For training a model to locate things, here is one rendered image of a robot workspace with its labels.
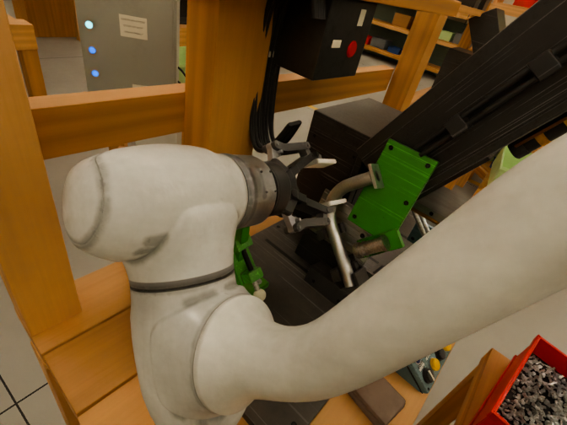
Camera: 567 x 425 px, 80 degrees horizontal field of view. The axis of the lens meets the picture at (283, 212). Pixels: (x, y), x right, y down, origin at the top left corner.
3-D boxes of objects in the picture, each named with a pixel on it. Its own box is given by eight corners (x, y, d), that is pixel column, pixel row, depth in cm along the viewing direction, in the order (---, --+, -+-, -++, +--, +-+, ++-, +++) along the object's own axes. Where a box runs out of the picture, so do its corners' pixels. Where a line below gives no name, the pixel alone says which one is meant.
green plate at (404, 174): (399, 239, 83) (446, 161, 75) (388, 246, 76) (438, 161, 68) (360, 214, 88) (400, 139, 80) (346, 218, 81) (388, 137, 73)
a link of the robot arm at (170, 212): (183, 153, 41) (196, 259, 42) (34, 148, 29) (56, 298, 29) (249, 139, 35) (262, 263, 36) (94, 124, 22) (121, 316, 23)
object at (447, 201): (503, 228, 86) (510, 219, 85) (487, 255, 75) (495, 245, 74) (374, 160, 104) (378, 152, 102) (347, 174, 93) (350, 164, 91)
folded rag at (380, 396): (339, 385, 65) (344, 378, 64) (365, 364, 70) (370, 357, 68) (379, 433, 60) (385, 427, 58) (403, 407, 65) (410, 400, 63)
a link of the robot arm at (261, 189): (237, 141, 36) (271, 144, 41) (186, 167, 41) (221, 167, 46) (258, 223, 36) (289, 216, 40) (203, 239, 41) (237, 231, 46)
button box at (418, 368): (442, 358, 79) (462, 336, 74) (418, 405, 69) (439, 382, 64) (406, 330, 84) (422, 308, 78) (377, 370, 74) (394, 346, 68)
